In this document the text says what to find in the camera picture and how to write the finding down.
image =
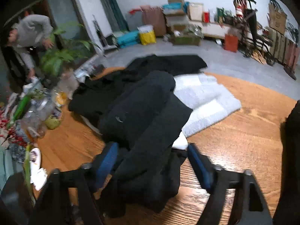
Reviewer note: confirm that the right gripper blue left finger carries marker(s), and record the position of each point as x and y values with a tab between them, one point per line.
104	162

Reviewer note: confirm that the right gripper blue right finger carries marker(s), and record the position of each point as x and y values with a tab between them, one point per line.
201	166

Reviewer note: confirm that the black clothes pile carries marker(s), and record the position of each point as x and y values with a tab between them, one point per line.
93	97

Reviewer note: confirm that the white knitted sweater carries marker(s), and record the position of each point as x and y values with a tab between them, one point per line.
210	102

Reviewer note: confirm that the glass jar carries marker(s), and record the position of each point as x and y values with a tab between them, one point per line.
43	107

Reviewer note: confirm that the black fuzzy garment stack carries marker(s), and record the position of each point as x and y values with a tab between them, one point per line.
287	211

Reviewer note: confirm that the red berry branches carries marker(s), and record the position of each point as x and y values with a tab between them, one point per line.
12	132

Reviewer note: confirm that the green potted plant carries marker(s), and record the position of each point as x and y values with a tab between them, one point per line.
55	59

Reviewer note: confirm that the orange paper bag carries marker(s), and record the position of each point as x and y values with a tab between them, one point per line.
231	43

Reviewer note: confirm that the green crate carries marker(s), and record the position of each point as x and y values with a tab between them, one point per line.
187	39

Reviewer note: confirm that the teal storage box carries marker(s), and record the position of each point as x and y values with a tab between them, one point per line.
128	39

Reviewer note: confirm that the white low cabinet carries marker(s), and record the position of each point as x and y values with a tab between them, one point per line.
215	30

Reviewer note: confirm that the person in grey hoodie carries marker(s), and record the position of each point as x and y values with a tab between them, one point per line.
32	31

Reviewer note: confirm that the brown ribbed cabinet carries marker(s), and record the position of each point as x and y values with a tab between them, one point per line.
154	16

